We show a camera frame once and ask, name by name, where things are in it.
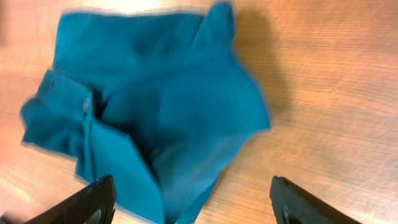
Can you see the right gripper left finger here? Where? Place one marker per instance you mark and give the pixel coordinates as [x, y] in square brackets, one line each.
[93, 204]

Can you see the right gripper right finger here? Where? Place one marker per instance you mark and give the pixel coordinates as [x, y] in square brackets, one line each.
[294, 205]

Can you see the dark blue t-shirt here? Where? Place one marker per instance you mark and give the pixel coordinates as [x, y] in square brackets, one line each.
[159, 102]

